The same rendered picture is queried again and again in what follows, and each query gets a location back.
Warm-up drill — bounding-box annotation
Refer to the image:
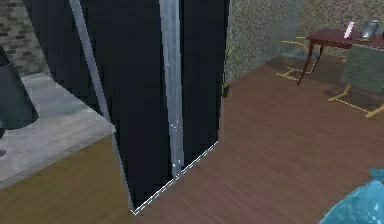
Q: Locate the grey metal teapot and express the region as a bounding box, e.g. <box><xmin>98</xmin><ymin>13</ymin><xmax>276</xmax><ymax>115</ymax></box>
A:
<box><xmin>361</xmin><ymin>19</ymin><xmax>382</xmax><ymax>39</ymax></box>

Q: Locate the green house plant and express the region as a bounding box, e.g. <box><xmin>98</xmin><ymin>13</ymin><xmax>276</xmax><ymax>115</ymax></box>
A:
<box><xmin>221</xmin><ymin>39</ymin><xmax>238</xmax><ymax>99</ymax></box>

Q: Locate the black sliding glass door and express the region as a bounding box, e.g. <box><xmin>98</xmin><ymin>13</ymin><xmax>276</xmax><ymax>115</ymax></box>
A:
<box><xmin>22</xmin><ymin>0</ymin><xmax>232</xmax><ymax>216</ymax></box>

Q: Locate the pale grey table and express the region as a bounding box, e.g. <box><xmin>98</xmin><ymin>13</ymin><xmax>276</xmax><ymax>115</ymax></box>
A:
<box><xmin>0</xmin><ymin>72</ymin><xmax>116</xmax><ymax>191</ymax></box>

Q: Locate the dark red wooden table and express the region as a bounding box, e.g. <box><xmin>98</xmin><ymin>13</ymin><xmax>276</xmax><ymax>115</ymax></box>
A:
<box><xmin>296</xmin><ymin>27</ymin><xmax>384</xmax><ymax>87</ymax></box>

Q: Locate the dark grey lamp shade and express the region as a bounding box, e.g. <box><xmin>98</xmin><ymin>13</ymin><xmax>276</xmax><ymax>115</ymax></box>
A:
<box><xmin>0</xmin><ymin>44</ymin><xmax>40</xmax><ymax>131</ymax></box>

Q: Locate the yellow frame chair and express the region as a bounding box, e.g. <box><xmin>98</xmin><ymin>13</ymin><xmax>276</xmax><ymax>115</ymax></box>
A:
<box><xmin>275</xmin><ymin>35</ymin><xmax>347</xmax><ymax>82</ymax></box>
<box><xmin>327</xmin><ymin>43</ymin><xmax>384</xmax><ymax>118</ymax></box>

